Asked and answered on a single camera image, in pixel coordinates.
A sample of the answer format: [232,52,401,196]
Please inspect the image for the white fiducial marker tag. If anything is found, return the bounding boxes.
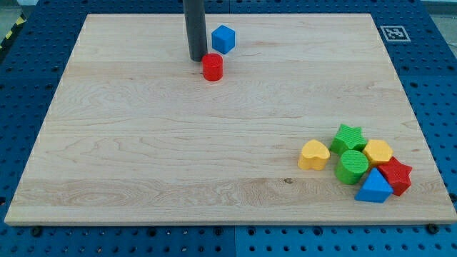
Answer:
[380,25,411,42]

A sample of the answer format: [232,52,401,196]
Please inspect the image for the red star block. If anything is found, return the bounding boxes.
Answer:
[377,156,413,196]

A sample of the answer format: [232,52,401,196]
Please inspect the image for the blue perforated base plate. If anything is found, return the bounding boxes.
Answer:
[1,0,456,256]

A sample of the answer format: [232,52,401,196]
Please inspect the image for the yellow hexagon block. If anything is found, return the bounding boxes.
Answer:
[362,139,393,167]

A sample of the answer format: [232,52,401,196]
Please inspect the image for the red cylinder block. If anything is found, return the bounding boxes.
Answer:
[201,53,224,81]

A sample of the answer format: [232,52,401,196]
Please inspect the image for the green star block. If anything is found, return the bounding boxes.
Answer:
[330,124,368,156]

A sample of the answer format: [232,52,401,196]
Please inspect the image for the yellow heart block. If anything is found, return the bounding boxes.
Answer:
[298,139,330,171]

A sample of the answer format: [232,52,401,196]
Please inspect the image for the green cylinder block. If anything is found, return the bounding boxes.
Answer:
[335,150,368,185]

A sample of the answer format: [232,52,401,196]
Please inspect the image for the blue cube block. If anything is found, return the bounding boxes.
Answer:
[211,25,236,54]

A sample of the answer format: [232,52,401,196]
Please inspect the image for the light wooden board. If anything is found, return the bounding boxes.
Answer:
[5,14,456,226]

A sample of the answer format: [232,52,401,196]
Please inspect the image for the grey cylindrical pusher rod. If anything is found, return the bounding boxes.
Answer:
[183,0,208,62]

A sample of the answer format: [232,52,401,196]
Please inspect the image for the blue triangle block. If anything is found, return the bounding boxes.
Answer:
[354,168,393,203]

